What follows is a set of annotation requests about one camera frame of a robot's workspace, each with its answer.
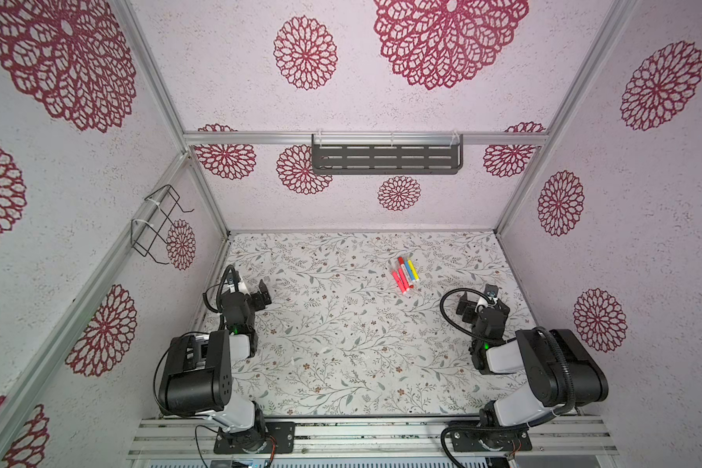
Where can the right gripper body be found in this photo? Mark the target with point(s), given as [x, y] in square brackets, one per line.
[470, 314]

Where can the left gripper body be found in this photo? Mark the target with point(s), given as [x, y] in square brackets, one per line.
[257, 300]

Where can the blue highlighter pen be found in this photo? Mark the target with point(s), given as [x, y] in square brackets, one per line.
[407, 270]

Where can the yellow highlighter pen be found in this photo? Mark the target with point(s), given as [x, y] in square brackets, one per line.
[413, 269]

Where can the pink highlighter pen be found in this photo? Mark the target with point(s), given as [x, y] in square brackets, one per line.
[403, 280]
[398, 281]

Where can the white marker pen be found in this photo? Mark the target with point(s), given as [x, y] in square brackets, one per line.
[405, 273]

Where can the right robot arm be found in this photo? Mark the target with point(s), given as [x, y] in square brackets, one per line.
[561, 375]

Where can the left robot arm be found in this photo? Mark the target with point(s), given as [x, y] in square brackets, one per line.
[197, 375]

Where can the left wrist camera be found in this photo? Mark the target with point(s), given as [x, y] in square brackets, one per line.
[239, 287]

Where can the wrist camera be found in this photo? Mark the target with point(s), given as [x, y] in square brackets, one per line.
[239, 287]
[491, 292]

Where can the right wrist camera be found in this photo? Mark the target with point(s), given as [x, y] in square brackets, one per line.
[491, 292]

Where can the black wire wall rack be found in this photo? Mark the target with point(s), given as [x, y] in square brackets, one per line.
[164, 236]

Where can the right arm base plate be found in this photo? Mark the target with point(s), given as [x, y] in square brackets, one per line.
[488, 437]

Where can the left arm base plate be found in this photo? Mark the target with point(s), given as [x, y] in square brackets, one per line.
[269, 437]

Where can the grey slotted wall shelf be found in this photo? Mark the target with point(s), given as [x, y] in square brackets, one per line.
[355, 158]

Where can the aluminium front rail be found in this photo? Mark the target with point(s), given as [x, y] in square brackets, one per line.
[368, 437]

